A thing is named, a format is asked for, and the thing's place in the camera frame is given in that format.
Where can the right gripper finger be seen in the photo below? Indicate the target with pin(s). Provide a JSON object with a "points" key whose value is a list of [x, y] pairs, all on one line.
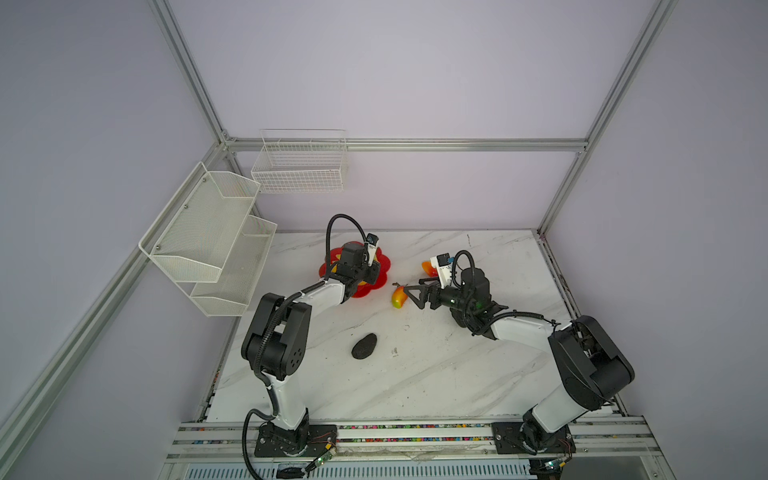
{"points": [[421, 294], [435, 303]]}

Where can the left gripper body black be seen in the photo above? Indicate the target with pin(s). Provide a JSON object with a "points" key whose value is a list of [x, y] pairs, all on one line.
{"points": [[367, 273]]}

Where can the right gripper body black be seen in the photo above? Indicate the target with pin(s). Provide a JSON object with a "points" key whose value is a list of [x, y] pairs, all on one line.
{"points": [[451, 298]]}

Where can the red-orange fake mango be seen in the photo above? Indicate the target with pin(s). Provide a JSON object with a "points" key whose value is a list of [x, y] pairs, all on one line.
{"points": [[429, 269]]}

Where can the red-yellow fake mango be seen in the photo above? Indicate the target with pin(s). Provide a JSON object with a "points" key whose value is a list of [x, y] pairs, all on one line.
{"points": [[399, 297]]}

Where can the dark fake avocado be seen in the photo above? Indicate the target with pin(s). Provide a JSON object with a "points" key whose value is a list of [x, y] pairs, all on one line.
{"points": [[365, 347]]}

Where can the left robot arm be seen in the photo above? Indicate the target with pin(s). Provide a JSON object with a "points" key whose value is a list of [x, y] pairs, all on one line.
{"points": [[276, 341]]}

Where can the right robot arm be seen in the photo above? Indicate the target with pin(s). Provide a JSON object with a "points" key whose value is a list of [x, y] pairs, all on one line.
{"points": [[591, 367]]}

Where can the red flower-shaped fruit bowl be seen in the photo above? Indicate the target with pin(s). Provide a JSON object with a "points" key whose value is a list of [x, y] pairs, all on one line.
{"points": [[382, 280]]}

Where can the white mesh two-tier shelf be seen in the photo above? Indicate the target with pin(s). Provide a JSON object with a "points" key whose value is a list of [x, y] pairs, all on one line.
{"points": [[209, 242]]}

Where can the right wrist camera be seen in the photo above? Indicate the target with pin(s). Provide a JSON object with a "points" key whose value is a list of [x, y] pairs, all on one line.
{"points": [[443, 264]]}

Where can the white wire basket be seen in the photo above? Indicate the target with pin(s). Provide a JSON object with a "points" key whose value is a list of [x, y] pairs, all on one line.
{"points": [[293, 161]]}

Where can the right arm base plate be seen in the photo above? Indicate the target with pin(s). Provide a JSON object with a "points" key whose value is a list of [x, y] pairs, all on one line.
{"points": [[529, 438]]}

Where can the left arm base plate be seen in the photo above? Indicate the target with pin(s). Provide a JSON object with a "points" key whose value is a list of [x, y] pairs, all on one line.
{"points": [[309, 440]]}

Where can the aluminium frame rail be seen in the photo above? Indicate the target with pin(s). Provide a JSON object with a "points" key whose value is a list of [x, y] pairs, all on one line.
{"points": [[421, 441]]}

